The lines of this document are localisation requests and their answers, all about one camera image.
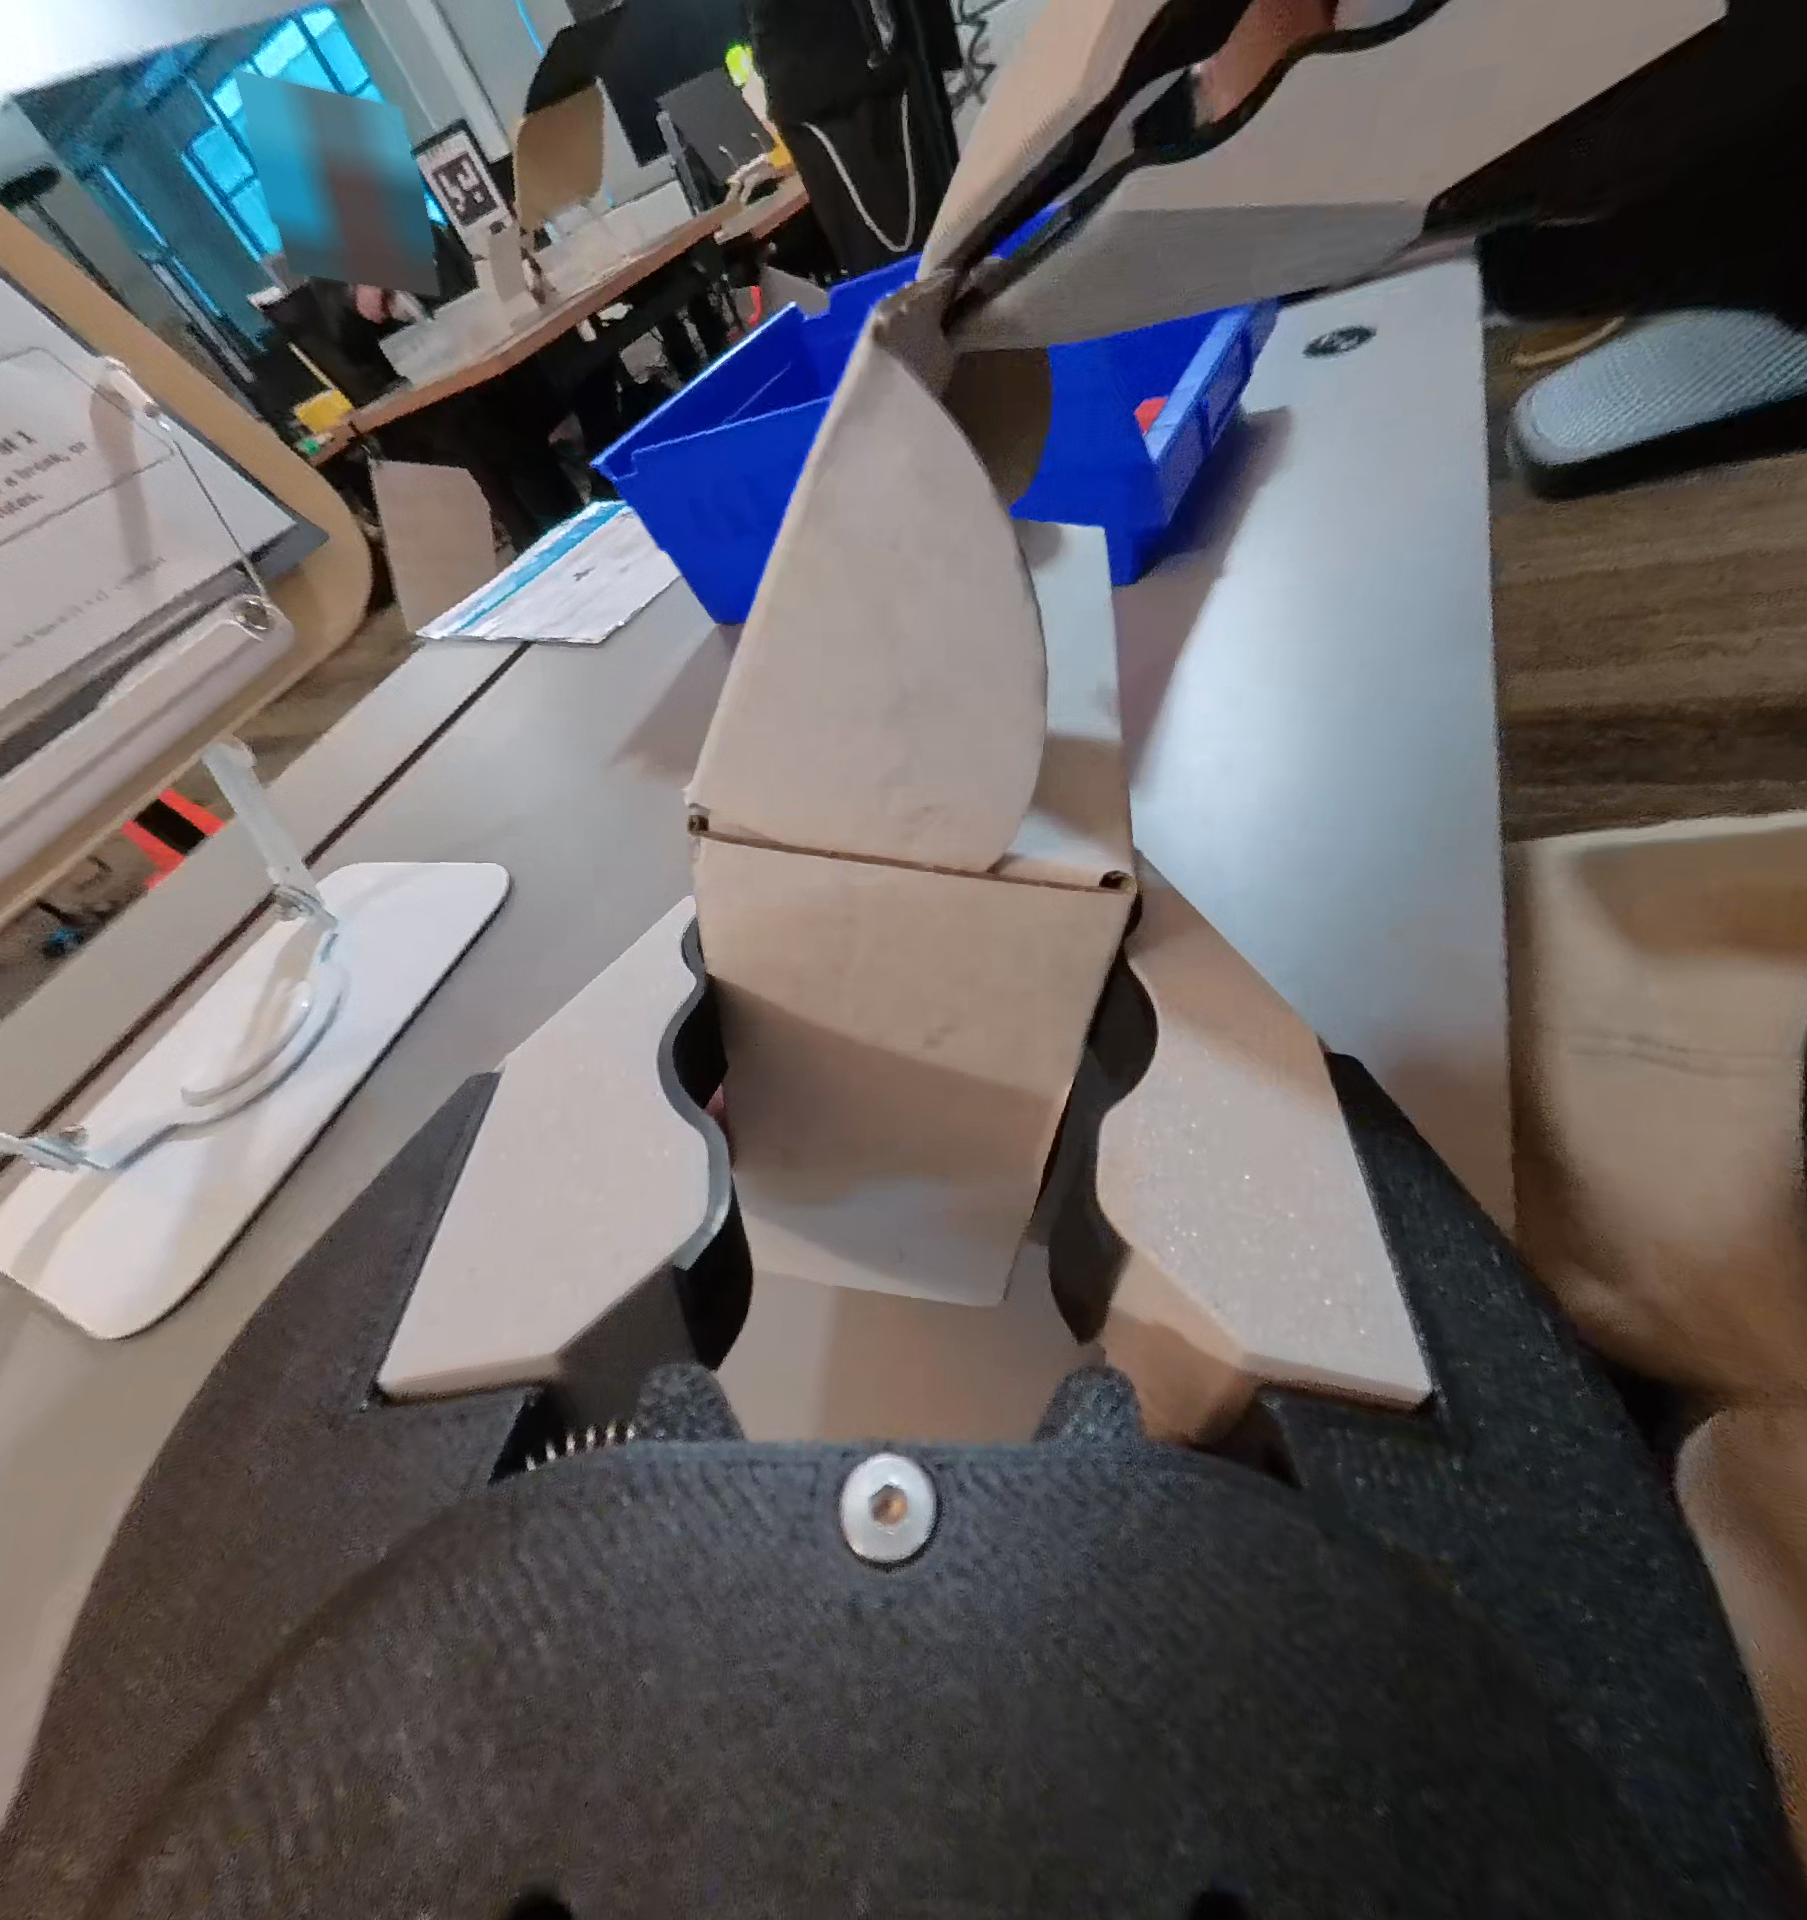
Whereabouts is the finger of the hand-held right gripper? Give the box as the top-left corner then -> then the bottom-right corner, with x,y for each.
948,0 -> 1734,354
916,0 -> 1194,283

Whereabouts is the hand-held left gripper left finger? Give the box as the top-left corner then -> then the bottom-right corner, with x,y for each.
376,901 -> 740,1405

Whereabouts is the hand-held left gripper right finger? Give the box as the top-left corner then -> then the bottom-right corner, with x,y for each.
1050,870 -> 1434,1413

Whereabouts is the white cardboard mailer box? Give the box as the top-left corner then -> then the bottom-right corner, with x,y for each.
686,285 -> 1142,1309

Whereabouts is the blue plastic bin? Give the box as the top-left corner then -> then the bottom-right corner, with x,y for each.
592,203 -> 1280,625

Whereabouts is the grey desk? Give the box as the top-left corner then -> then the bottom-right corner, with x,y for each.
0,263 -> 1516,1920

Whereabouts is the person's right hand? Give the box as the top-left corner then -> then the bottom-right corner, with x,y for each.
1200,0 -> 1340,118

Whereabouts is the grey mesh shoe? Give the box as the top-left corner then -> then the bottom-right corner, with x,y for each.
1508,307 -> 1807,500

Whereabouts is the black monitor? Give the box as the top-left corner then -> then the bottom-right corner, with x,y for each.
604,0 -> 762,170

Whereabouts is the person's leg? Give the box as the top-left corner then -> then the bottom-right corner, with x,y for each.
1504,833 -> 1807,1920

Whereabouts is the wooden background table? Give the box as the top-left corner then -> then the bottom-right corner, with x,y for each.
346,172 -> 816,440

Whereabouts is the red tape strip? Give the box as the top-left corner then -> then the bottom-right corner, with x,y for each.
124,794 -> 226,876

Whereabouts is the black white marker tag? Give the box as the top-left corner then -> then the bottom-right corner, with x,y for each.
416,126 -> 492,231

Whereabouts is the white blue paper envelope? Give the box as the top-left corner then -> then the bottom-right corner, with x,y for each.
420,503 -> 684,649

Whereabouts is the tan board panel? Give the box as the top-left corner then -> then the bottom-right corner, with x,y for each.
370,456 -> 504,637

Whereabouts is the printed instruction sheet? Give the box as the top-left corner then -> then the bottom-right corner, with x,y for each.
0,225 -> 300,752

